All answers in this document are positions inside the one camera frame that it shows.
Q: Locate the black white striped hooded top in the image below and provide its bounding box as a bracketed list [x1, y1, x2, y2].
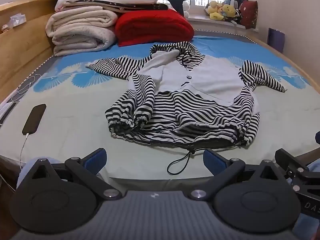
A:
[86, 41, 287, 175]

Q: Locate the yellow plush toy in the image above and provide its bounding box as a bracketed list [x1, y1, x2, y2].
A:
[221, 4, 237, 18]
[208, 1, 225, 21]

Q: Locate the dark red cushion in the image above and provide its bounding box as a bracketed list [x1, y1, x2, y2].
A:
[239, 0, 259, 29]

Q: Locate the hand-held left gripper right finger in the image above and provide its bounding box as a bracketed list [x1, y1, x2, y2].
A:
[188, 149, 285, 201]

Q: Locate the cream folded blanket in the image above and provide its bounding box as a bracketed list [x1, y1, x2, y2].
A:
[46, 6, 118, 57]

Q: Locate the purple box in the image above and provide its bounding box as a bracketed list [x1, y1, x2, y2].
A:
[267, 27, 286, 53]

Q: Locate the red folded blanket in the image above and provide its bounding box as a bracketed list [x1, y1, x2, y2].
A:
[115, 8, 195, 47]

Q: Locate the black smartphone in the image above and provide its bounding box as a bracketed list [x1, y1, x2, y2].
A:
[22, 104, 47, 136]

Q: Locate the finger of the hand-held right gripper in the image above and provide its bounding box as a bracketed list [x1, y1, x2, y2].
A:
[274, 148, 310, 174]

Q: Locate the tissue pack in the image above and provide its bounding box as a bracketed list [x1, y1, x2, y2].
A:
[8, 14, 27, 27]

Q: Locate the black patterned folded blanket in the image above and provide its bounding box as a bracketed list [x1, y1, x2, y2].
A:
[100, 0, 169, 13]

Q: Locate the wooden bed headboard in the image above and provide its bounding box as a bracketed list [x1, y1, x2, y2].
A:
[0, 0, 63, 104]

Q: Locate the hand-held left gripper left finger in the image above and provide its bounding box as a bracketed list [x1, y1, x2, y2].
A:
[24, 148, 123, 201]

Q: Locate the white charging cable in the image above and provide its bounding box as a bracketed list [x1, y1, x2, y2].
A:
[0, 134, 29, 193]

